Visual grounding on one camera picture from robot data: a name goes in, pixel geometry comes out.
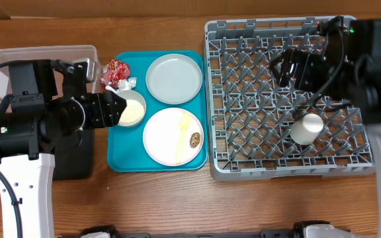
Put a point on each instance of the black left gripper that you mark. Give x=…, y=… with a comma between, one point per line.
x=103, y=114

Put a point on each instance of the grey round plate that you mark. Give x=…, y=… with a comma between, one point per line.
x=174, y=79

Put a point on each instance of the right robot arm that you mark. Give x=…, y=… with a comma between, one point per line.
x=349, y=67

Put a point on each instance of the black plastic bin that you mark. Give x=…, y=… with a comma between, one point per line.
x=74, y=156

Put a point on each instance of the brown food scrap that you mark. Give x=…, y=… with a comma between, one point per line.
x=195, y=140

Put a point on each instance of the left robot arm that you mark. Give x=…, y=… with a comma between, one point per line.
x=49, y=100

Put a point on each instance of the pink round plate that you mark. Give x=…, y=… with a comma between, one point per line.
x=161, y=134

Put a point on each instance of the crumpled white wrapper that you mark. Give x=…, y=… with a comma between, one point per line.
x=123, y=85

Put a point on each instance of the grey bowl of rice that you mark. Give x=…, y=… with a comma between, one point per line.
x=135, y=109

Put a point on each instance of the yellow plastic spoon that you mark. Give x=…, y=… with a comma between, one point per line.
x=183, y=124

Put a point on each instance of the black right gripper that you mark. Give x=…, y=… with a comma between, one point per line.
x=301, y=65

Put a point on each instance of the teal plastic tray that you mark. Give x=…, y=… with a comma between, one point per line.
x=125, y=151

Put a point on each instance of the clear plastic bin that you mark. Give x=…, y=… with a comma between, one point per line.
x=66, y=53

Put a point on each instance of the red candy wrapper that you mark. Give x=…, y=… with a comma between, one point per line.
x=114, y=72

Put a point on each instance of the grey dishwasher rack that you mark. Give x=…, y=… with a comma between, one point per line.
x=250, y=116

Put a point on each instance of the white paper cup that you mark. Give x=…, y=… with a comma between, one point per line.
x=305, y=130

